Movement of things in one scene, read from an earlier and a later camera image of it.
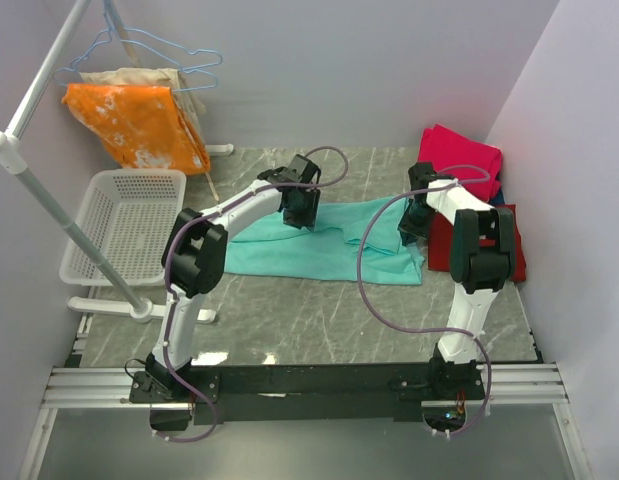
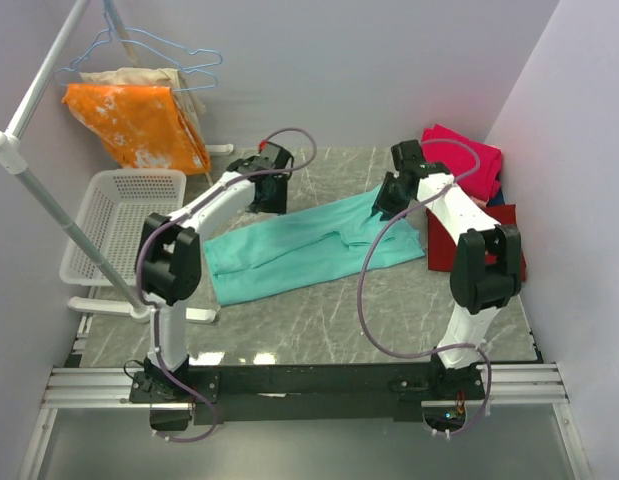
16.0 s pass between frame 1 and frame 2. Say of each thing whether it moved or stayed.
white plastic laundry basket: stayed
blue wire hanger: stayed
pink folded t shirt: stayed
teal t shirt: moved
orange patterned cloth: stayed
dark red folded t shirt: stayed
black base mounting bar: stayed
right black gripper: moved
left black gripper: moved
